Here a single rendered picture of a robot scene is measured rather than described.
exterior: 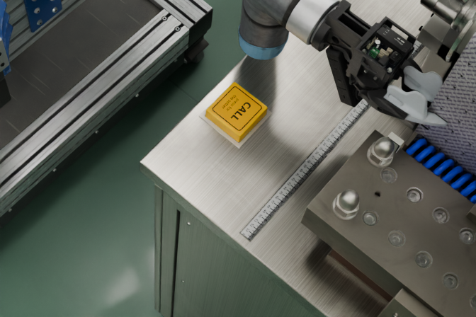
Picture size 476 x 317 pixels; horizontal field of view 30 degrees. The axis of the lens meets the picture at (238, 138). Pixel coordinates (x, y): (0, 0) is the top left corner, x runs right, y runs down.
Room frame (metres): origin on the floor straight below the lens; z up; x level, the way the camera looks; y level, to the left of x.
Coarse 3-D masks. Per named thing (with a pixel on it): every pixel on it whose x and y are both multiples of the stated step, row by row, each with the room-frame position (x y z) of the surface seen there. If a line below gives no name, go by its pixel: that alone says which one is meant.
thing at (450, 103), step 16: (448, 80) 0.61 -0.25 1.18; (464, 80) 0.60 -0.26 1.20; (448, 96) 0.60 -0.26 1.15; (464, 96) 0.59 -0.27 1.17; (432, 112) 0.61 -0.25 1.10; (448, 112) 0.60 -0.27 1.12; (464, 112) 0.59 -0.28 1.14; (416, 128) 0.61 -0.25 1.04; (432, 128) 0.60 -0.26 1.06; (448, 128) 0.59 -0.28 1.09; (464, 128) 0.58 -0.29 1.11; (432, 144) 0.59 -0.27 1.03; (448, 144) 0.58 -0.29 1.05; (464, 144) 0.58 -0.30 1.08; (464, 160) 0.57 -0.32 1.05
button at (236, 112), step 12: (228, 96) 0.66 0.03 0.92; (240, 96) 0.67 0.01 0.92; (252, 96) 0.67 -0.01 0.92; (216, 108) 0.64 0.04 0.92; (228, 108) 0.64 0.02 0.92; (240, 108) 0.64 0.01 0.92; (252, 108) 0.65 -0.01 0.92; (264, 108) 0.65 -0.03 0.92; (216, 120) 0.62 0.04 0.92; (228, 120) 0.62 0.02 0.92; (240, 120) 0.62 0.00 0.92; (252, 120) 0.63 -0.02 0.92; (228, 132) 0.61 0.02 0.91; (240, 132) 0.60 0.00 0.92
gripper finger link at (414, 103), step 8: (392, 88) 0.62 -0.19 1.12; (384, 96) 0.61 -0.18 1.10; (392, 96) 0.61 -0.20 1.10; (400, 96) 0.61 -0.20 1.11; (408, 96) 0.61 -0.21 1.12; (416, 96) 0.60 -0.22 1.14; (424, 96) 0.60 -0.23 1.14; (400, 104) 0.61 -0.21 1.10; (408, 104) 0.60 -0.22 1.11; (416, 104) 0.60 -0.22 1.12; (424, 104) 0.59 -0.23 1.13; (408, 112) 0.60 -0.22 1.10; (416, 112) 0.60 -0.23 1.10; (424, 112) 0.59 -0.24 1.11; (416, 120) 0.59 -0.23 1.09; (424, 120) 0.59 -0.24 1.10; (432, 120) 0.59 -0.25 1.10; (440, 120) 0.59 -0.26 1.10
